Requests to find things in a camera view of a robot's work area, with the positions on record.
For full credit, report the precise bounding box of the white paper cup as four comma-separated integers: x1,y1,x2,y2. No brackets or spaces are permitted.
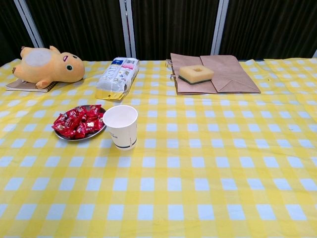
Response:
103,105,138,151

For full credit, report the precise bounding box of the yellow sponge with hole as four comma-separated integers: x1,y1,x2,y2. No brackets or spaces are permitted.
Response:
178,64,214,85

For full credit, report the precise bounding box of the yellow white checkered tablecloth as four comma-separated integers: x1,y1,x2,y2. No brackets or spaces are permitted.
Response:
0,58,317,238

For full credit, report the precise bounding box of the white plastic food package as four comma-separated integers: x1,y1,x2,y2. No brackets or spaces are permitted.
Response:
95,57,140,101

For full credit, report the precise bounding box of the round metal plate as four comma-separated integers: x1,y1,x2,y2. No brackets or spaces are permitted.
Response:
53,104,107,142

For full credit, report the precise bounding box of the brown paper bag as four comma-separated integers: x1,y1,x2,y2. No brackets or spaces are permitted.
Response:
165,53,262,96

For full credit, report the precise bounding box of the black pleated curtain panel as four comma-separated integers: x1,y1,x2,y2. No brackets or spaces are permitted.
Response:
26,0,127,62
131,0,220,61
0,0,35,67
219,0,317,60

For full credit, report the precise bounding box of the yellow plush animal toy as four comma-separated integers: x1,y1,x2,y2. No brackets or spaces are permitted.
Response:
12,45,86,89

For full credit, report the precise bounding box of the brown spiral notebook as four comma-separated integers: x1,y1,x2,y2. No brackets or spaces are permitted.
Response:
5,78,58,93

